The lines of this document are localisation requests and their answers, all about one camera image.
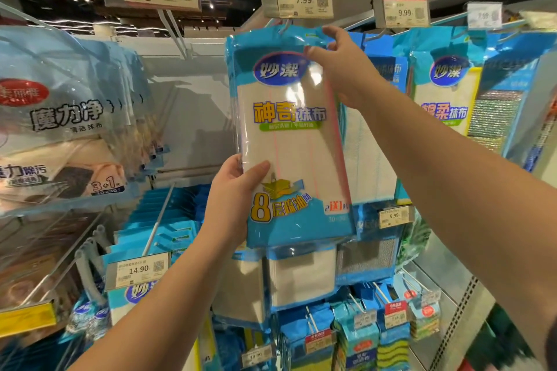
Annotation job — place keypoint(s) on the hung scouring pad packet bunch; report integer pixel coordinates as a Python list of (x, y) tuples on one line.
[(505, 114)]

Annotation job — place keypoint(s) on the clear grey price tag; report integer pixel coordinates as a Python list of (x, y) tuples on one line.
[(539, 20)]

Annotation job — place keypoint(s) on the dark green goods pile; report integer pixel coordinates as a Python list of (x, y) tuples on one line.
[(513, 340)]

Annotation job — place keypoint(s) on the person's left hand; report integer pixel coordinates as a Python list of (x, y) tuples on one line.
[(231, 205)]

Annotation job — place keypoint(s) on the person's right hand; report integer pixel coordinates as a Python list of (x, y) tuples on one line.
[(352, 71)]

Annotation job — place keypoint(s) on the cotton-soft cloth packet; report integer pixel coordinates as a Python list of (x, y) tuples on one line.
[(448, 88)]

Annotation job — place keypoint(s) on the blue cloth packets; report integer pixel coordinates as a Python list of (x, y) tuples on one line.
[(296, 279)]

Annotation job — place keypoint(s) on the striped sponge packets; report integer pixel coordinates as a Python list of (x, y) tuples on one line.
[(365, 336)]

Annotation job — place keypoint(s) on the blue-label white cloth packet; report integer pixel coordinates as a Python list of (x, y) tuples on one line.
[(374, 158)]

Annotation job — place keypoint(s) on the blue white dishcloth packet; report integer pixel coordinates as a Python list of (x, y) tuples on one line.
[(292, 149)]

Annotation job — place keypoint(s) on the hanging grey packets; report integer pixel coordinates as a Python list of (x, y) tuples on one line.
[(70, 123)]

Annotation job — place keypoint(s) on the clear packets with green print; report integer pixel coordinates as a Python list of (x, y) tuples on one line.
[(413, 240)]

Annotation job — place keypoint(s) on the metal peg hook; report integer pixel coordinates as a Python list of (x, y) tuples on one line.
[(158, 220)]

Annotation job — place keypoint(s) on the person's right forearm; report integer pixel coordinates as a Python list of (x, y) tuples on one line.
[(470, 201)]

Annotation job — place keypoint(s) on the blue steel-cloth packets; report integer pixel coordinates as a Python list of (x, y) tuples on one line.
[(370, 258)]

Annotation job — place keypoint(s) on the red flat goods pile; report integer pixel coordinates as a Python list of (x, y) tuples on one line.
[(466, 365)]

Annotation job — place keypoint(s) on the hanging red clip strip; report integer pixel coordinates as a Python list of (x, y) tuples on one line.
[(544, 136)]

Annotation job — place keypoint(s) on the yellowish price tag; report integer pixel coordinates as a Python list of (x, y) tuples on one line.
[(142, 271), (395, 217)]

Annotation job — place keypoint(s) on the bright yellow price tag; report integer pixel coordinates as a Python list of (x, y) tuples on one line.
[(26, 320)]

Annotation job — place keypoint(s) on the person's dark right sleeve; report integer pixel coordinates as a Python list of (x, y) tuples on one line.
[(551, 345)]

